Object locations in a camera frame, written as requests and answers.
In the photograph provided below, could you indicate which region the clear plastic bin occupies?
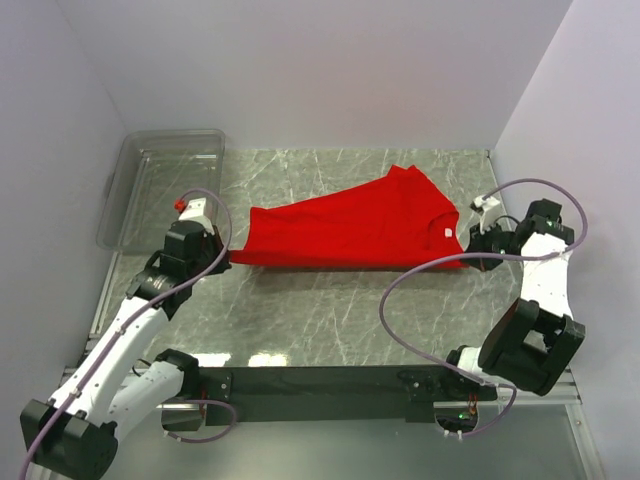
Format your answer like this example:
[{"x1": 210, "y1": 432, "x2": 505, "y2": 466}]
[{"x1": 96, "y1": 129, "x2": 225, "y2": 255}]

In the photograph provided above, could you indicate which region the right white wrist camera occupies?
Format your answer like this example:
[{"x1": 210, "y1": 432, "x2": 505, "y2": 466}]
[{"x1": 471, "y1": 195, "x2": 502, "y2": 234}]

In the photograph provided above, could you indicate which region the red t shirt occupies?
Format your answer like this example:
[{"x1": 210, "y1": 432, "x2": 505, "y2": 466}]
[{"x1": 231, "y1": 165, "x2": 463, "y2": 270}]

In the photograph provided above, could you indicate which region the aluminium rail frame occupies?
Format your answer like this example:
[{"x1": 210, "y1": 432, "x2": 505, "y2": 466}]
[{"x1": 29, "y1": 249, "x2": 584, "y2": 480}]

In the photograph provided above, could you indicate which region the black base beam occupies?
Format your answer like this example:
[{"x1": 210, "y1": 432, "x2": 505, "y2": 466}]
[{"x1": 140, "y1": 366, "x2": 501, "y2": 432}]

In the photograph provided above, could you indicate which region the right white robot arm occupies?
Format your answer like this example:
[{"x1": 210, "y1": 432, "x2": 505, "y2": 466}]
[{"x1": 438, "y1": 197, "x2": 586, "y2": 399}]

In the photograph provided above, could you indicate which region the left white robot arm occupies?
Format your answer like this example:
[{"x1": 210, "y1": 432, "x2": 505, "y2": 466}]
[{"x1": 19, "y1": 214, "x2": 229, "y2": 479}]

